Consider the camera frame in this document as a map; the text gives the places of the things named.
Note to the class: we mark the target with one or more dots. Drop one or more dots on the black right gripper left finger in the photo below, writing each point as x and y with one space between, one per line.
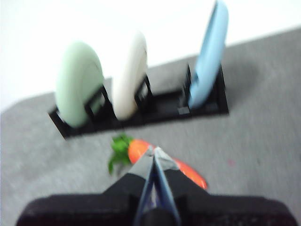
98 209

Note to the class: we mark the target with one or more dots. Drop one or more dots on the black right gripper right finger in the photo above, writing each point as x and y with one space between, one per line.
223 212

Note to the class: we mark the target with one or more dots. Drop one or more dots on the orange carrot with green leaves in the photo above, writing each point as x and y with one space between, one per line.
138 150

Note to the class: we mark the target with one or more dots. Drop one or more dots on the pale green plate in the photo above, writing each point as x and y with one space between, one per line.
75 82

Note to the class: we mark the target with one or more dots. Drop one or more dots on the black plate rack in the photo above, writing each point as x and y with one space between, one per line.
164 106

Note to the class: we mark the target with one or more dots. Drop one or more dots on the cream plate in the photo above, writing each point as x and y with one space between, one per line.
127 82

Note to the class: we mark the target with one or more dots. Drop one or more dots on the blue plate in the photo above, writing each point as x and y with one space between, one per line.
209 58

